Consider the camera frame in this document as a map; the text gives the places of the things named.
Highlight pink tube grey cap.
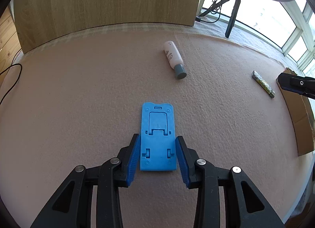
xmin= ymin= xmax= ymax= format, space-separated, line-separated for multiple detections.
xmin=163 ymin=41 xmax=187 ymax=80

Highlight black tripod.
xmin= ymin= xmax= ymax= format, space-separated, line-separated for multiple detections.
xmin=195 ymin=0 xmax=241 ymax=39

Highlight cardboard box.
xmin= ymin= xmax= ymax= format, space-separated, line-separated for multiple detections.
xmin=276 ymin=68 xmax=314 ymax=156

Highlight wooden headboard panel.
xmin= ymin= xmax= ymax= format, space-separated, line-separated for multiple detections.
xmin=13 ymin=0 xmax=199 ymax=52

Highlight blue phone stand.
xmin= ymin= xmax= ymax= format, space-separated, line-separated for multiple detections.
xmin=140 ymin=102 xmax=177 ymax=171

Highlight black cable with adapter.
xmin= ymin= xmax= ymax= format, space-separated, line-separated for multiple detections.
xmin=0 ymin=47 xmax=24 ymax=106

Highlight patterned lighter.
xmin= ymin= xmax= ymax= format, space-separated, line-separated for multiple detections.
xmin=252 ymin=71 xmax=275 ymax=98

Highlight pine wood side panel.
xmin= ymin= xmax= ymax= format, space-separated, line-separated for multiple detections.
xmin=0 ymin=7 xmax=21 ymax=72

